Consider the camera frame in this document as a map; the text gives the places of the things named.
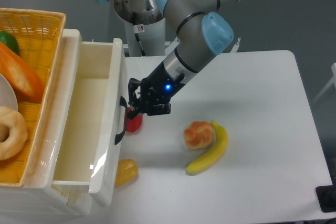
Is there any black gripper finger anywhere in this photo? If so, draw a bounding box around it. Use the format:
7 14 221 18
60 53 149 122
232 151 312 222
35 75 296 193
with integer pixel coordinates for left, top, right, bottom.
128 78 143 119
146 103 171 116

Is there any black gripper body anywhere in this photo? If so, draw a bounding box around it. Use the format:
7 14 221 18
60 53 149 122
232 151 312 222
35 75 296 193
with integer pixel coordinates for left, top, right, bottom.
141 63 184 113

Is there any white drawer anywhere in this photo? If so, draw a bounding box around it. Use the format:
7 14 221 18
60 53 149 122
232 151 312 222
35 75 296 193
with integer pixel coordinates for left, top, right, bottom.
52 38 127 215

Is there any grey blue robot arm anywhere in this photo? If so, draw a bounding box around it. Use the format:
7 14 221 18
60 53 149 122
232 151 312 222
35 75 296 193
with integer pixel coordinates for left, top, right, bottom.
96 0 242 119

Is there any white drawer cabinet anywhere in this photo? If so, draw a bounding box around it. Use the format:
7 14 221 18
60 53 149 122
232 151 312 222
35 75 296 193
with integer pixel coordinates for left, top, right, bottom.
1 29 84 215

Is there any red bell pepper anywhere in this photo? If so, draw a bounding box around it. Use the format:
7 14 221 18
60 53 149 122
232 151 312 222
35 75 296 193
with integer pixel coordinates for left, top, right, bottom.
124 114 143 133

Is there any round swirl bread roll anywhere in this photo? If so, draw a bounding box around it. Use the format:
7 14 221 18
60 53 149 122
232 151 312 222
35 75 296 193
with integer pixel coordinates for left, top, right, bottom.
183 121 214 150

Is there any yellow banana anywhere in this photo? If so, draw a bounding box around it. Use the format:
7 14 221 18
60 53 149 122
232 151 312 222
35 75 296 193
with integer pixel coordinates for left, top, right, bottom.
185 120 228 175

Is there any yellow bell pepper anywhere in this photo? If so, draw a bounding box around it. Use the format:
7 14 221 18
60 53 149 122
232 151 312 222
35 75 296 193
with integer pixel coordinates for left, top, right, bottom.
114 159 139 187

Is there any orange baguette bread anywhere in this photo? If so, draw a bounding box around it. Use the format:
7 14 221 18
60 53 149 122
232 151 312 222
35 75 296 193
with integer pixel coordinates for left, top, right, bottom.
1 42 45 103

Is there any yellow wicker basket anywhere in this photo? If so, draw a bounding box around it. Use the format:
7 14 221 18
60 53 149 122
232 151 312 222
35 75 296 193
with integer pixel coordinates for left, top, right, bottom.
1 8 66 188

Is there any beige bagel donut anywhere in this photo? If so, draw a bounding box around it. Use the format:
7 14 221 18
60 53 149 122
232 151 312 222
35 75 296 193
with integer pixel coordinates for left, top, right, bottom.
1 106 28 160

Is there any white plate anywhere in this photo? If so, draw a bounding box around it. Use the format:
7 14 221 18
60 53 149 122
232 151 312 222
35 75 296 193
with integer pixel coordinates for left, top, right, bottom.
0 74 18 111

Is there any green lime fruit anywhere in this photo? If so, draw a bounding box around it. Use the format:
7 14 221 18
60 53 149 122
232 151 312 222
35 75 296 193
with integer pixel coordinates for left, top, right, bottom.
0 30 20 56

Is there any black device at edge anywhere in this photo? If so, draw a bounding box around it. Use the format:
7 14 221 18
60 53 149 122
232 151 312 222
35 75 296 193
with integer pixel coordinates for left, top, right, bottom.
316 185 335 212

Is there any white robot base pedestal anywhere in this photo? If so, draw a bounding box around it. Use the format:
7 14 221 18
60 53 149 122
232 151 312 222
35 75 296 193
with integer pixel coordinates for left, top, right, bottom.
91 0 184 57

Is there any white frame at right edge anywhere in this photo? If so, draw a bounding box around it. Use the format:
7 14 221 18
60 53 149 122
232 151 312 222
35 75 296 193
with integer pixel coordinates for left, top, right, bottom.
312 63 336 104

